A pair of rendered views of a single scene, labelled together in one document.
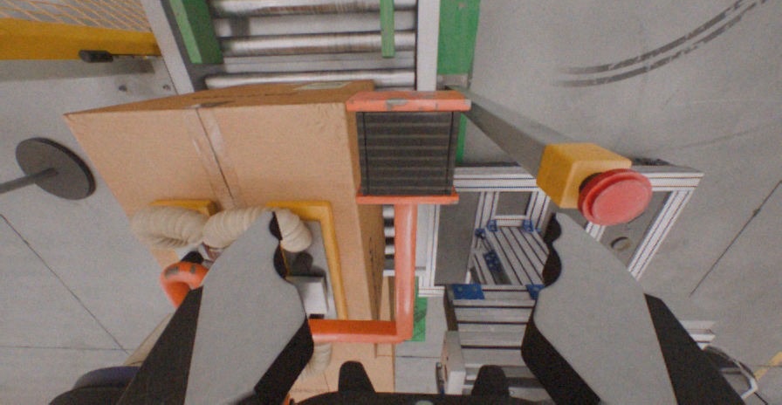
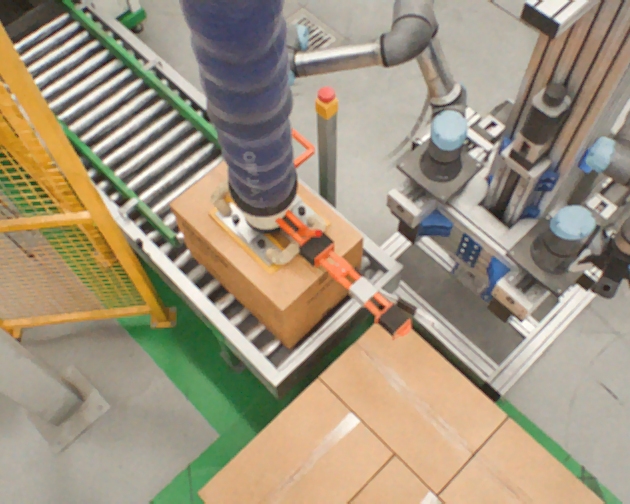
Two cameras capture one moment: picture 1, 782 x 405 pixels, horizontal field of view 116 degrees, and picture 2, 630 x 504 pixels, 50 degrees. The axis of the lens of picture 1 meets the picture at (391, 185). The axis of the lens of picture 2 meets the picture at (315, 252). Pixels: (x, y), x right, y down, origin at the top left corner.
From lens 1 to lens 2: 2.41 m
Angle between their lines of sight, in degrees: 52
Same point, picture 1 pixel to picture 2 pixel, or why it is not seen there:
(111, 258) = not seen: outside the picture
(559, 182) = (320, 107)
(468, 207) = (423, 262)
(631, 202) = (328, 91)
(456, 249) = (465, 306)
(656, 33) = (410, 109)
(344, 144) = not seen: hidden behind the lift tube
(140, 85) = (74, 426)
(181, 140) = (209, 184)
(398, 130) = not seen: hidden behind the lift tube
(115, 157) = (189, 207)
